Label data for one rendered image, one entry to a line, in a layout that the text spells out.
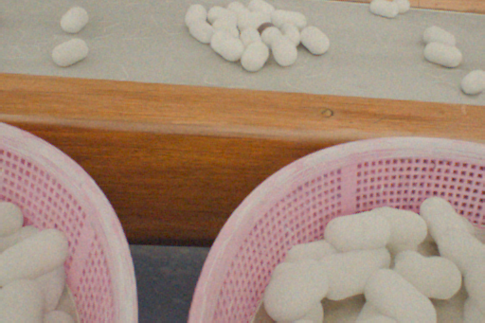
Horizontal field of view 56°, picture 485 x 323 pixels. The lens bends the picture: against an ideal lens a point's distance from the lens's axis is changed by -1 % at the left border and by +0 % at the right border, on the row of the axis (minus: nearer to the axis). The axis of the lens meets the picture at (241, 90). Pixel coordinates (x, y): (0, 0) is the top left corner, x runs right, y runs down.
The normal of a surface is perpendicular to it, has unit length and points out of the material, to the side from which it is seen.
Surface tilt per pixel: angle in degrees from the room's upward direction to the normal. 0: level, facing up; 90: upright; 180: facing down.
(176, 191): 90
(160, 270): 0
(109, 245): 75
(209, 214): 90
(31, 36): 0
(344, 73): 0
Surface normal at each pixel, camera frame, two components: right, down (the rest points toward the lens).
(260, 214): 0.83, 0.10
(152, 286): 0.11, -0.88
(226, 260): 0.95, -0.02
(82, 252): -0.75, -0.09
